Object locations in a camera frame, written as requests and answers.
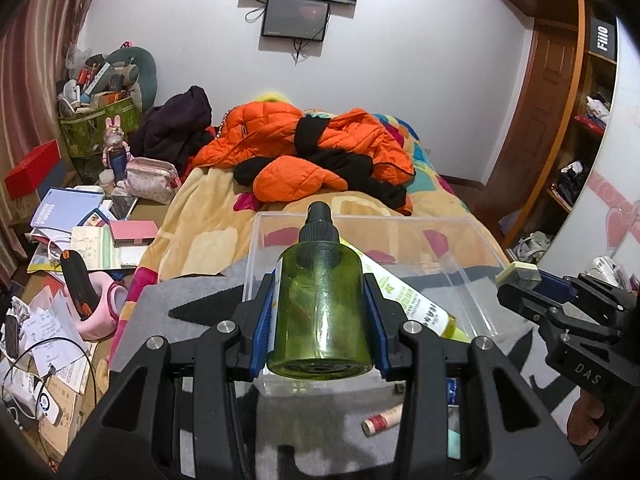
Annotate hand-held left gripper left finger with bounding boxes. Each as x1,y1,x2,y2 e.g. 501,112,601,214
57,272,276,480

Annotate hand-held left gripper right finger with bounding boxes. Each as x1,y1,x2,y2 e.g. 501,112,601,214
364,272,583,480

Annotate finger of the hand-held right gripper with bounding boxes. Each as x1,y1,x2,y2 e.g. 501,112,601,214
537,270,637,312
496,282,563,330

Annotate small cream block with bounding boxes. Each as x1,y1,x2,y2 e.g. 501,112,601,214
495,261,541,288

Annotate green spray bottle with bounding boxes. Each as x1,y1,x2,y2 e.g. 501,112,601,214
266,201,375,381

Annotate pink tube with red cap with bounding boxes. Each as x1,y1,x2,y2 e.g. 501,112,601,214
361,401,405,437

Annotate clear plastic box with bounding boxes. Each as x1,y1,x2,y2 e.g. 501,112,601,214
243,211,513,400

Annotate person's right hand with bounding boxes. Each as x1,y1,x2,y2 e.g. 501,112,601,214
566,390,613,446

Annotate white shoes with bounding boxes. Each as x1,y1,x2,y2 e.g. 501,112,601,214
515,232,551,263

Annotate white green tube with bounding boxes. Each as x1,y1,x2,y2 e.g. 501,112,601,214
340,240,473,343

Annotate white door with pink hearts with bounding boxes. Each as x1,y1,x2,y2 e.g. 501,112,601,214
540,10,640,286

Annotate yellow patterned blanket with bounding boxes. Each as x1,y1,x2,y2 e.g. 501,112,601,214
135,110,511,291

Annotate black garment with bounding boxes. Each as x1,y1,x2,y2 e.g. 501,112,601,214
234,115,413,216

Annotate pink book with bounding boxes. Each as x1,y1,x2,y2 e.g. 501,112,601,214
109,220,160,247

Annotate pink holder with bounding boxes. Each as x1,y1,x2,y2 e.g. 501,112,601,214
75,270,130,340

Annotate wooden wardrobe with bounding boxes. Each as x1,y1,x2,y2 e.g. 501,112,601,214
482,0,621,251

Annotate pink pouch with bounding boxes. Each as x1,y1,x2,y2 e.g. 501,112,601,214
124,156,182,205

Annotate smartphone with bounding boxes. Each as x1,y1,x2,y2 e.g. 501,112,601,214
110,195,138,221

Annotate green white booklet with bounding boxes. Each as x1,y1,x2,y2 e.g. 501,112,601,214
70,225,123,271

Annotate orange puffer jacket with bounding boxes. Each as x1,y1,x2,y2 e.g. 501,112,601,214
192,101,417,203

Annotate black orange tool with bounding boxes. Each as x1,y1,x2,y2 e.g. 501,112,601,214
60,250,98,318

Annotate white papers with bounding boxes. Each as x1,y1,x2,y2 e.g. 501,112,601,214
22,285,96,396

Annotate dark purple garment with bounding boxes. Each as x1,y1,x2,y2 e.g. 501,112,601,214
132,86,216,171

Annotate yellow cloth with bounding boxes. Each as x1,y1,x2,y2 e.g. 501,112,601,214
252,91,296,106

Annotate white power bank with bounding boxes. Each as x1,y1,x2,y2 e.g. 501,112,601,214
32,387,65,426

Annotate pink bunny figurine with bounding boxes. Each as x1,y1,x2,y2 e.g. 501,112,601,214
102,116,131,166

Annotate black box with white print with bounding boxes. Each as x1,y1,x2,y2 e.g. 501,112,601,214
587,15,618,58

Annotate green cluttered storage basket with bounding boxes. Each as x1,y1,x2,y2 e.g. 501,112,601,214
59,97,143,158

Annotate grey neck pillow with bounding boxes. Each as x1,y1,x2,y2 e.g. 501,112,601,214
102,46,158,111

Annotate red box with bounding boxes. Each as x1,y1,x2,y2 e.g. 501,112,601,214
4,139,62,201

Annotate striped curtain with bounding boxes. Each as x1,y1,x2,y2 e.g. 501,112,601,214
0,0,113,271

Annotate small wall screen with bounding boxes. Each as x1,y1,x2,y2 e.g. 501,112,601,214
260,0,332,43

